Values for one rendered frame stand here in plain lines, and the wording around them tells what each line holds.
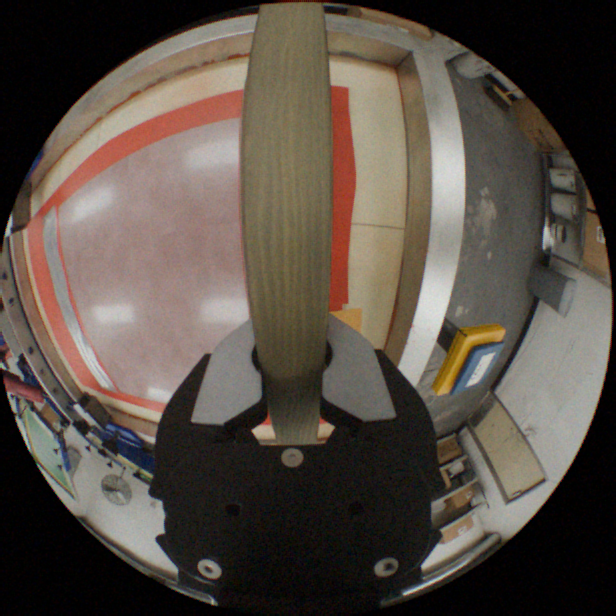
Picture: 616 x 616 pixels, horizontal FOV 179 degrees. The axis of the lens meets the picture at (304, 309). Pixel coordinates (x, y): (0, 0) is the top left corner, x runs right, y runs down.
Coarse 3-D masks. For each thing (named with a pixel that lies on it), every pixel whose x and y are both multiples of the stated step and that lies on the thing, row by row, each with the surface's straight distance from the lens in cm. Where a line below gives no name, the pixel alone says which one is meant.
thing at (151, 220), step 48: (240, 96) 20; (336, 96) 20; (144, 144) 23; (192, 144) 20; (336, 144) 18; (96, 192) 28; (144, 192) 22; (192, 192) 18; (336, 192) 17; (96, 240) 28; (144, 240) 22; (192, 240) 18; (240, 240) 17; (336, 240) 17; (48, 288) 49; (96, 288) 30; (144, 288) 23; (192, 288) 19; (240, 288) 18; (336, 288) 18
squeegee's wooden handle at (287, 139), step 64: (256, 64) 9; (320, 64) 9; (256, 128) 7; (320, 128) 7; (256, 192) 6; (320, 192) 6; (256, 256) 6; (320, 256) 6; (256, 320) 7; (320, 320) 7; (320, 384) 10
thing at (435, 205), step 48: (192, 48) 23; (240, 48) 23; (336, 48) 24; (384, 48) 24; (432, 48) 27; (96, 96) 30; (432, 96) 20; (48, 144) 40; (432, 144) 17; (432, 192) 16; (432, 240) 16; (432, 288) 17; (48, 336) 65; (432, 336) 20; (144, 432) 47
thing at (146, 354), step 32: (64, 320) 47; (96, 320) 34; (128, 320) 28; (160, 320) 24; (192, 320) 21; (224, 320) 20; (64, 352) 59; (96, 352) 41; (128, 352) 32; (160, 352) 27; (192, 352) 24; (96, 384) 54; (128, 384) 40; (160, 384) 32; (320, 416) 30
